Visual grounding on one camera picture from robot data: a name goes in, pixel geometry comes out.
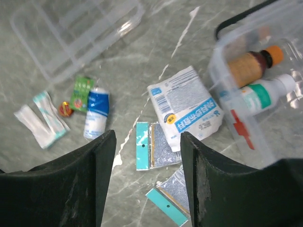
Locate clear plastic medicine box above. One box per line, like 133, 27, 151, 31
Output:
208, 0, 303, 168

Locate white bottle green label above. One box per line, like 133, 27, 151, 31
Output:
240, 74, 295, 115

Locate teal header swab packet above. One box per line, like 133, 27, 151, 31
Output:
136, 122, 181, 171
146, 166, 190, 227

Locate white blue gauze packet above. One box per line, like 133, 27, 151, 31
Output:
147, 66, 223, 152

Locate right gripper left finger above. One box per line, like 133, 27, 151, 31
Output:
0, 130, 116, 227

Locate small orange round tin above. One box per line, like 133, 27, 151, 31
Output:
58, 101, 73, 117

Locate clear compartment tray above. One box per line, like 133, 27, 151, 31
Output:
10, 0, 145, 83

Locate white teal bandage wrappers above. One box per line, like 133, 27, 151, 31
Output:
13, 90, 71, 149

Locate brown bottle orange cap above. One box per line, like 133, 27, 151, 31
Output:
228, 45, 284, 87

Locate green small sachet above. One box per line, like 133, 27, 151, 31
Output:
70, 76, 95, 113

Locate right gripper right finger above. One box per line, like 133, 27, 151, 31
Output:
180, 132, 303, 227

